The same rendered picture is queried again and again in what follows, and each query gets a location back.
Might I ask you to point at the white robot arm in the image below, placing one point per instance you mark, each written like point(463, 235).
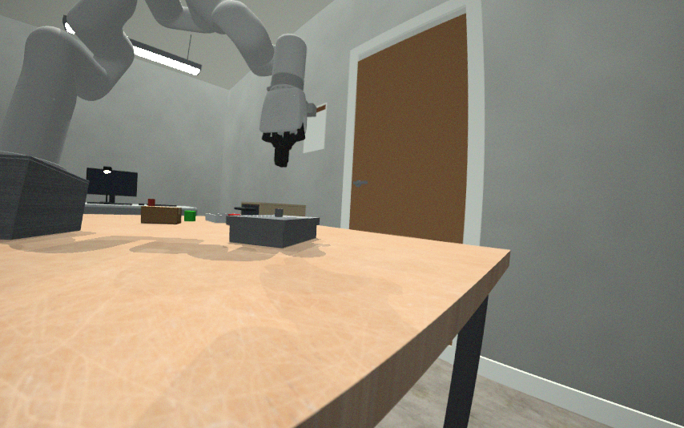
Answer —
point(39, 114)

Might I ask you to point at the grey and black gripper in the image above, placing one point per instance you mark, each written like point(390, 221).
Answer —
point(284, 113)

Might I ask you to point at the brown cardboard box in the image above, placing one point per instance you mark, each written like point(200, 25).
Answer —
point(160, 215)

